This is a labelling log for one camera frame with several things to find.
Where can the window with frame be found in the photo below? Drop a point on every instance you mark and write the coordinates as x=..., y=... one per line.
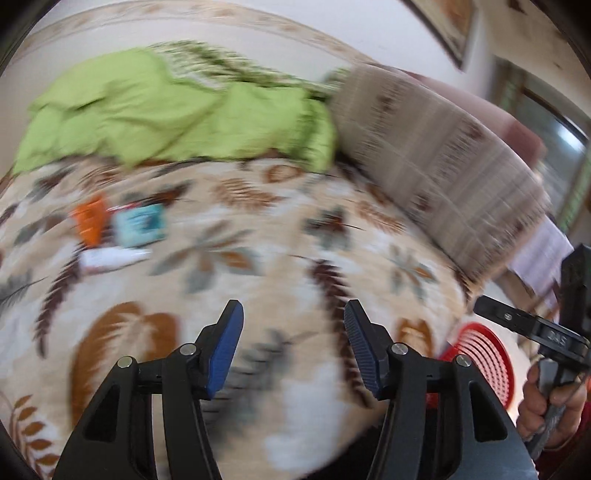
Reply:
x=564, y=130

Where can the teal pen blister pack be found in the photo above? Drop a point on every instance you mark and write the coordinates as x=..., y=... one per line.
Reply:
x=139, y=226

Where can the leaf pattern fleece blanket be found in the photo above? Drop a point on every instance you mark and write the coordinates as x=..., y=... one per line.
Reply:
x=291, y=246

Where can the red cigarette box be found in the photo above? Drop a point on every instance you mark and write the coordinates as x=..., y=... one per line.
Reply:
x=123, y=207

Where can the crumpled orange wrapper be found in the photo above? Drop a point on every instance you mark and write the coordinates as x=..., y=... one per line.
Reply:
x=91, y=218

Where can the green quilt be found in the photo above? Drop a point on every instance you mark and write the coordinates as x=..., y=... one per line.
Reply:
x=177, y=101

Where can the right hand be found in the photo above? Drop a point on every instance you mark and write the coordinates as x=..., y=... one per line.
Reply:
x=533, y=408

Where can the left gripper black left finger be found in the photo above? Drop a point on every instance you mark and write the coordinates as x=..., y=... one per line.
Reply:
x=139, y=403

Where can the red plastic basket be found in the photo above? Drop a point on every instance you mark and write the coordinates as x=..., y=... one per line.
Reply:
x=487, y=351

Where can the striped beige pillow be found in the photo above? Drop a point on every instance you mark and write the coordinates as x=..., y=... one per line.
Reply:
x=474, y=197

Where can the framed wall picture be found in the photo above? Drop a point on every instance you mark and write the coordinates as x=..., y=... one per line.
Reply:
x=450, y=21

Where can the white spray bottle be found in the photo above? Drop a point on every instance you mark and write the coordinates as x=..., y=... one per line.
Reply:
x=107, y=259

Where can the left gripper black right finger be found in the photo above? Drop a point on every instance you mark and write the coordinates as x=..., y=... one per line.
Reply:
x=444, y=421

